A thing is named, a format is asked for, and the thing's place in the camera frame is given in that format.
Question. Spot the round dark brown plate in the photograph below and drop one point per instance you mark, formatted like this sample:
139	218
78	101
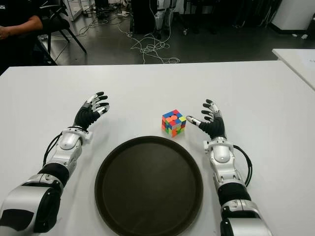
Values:
147	186

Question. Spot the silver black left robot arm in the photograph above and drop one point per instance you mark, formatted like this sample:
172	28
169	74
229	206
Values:
66	141

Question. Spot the tall black cabinet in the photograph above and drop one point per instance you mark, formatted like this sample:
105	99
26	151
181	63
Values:
142	17

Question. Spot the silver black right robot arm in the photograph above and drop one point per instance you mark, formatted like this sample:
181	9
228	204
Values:
221	152

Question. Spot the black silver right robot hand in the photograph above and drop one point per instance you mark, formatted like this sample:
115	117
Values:
215	125

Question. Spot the person in black shirt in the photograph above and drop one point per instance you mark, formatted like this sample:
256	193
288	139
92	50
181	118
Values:
14	24

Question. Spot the white side table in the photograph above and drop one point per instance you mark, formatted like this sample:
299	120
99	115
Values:
297	64

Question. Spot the black chair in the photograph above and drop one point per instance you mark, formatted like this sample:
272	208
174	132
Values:
59	23

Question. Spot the multicoloured Rubik's cube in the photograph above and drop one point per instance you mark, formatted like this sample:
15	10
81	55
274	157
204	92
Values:
173	123

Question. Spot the white cabinet with black base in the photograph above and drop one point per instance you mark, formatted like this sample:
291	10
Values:
292	14

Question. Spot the white display cabinet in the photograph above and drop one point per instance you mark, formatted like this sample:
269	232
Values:
73	12

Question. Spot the small white floor object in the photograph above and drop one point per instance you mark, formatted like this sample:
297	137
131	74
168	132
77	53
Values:
304	36

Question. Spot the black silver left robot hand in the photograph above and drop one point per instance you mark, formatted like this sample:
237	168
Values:
85	116

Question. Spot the silver standing robot legs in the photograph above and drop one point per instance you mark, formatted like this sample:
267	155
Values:
160	19

